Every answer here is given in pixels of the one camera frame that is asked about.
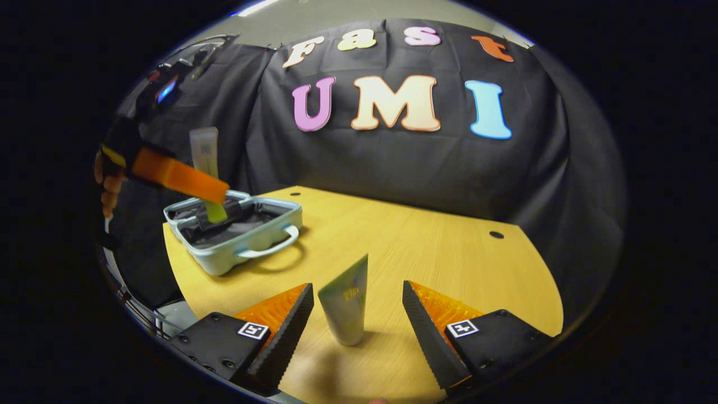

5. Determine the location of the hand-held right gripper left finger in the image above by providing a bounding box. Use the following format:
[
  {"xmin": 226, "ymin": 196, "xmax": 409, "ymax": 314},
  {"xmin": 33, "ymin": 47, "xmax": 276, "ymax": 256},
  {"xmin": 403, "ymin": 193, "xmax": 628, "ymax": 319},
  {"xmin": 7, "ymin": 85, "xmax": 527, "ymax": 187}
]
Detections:
[{"xmin": 168, "ymin": 282, "xmax": 315, "ymax": 396}]

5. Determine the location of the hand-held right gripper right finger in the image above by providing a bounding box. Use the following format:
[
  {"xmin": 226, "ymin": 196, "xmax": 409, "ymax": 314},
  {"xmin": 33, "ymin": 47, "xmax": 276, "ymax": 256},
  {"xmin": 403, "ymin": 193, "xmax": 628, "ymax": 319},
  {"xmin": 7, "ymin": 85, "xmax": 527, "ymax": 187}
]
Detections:
[{"xmin": 402, "ymin": 279, "xmax": 553, "ymax": 393}]

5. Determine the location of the light blue small suitcase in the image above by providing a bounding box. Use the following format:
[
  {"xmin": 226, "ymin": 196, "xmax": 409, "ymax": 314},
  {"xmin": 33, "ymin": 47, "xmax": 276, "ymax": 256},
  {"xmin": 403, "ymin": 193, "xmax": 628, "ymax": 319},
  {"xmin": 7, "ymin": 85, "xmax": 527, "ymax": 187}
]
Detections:
[{"xmin": 163, "ymin": 190, "xmax": 303, "ymax": 277}]

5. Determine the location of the green-white tube with white cap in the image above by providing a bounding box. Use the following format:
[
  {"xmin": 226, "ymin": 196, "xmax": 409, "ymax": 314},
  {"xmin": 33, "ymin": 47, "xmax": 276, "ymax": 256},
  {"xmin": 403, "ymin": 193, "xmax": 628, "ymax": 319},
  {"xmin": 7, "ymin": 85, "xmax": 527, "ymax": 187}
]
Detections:
[{"xmin": 318, "ymin": 254, "xmax": 369, "ymax": 347}]

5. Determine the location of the black backdrop cloth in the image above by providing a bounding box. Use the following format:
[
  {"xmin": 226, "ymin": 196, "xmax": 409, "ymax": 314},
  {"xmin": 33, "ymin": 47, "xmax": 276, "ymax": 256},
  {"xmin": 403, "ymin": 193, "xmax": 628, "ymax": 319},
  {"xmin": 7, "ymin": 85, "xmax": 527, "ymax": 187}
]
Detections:
[{"xmin": 107, "ymin": 18, "xmax": 627, "ymax": 329}]

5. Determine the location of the grey metal frame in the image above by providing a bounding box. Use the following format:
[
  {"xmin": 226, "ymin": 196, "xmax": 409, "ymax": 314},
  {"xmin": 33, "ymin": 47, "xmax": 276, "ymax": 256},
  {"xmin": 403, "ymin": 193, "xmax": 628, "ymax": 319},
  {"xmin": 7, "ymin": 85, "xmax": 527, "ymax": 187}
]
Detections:
[{"xmin": 103, "ymin": 233, "xmax": 197, "ymax": 340}]

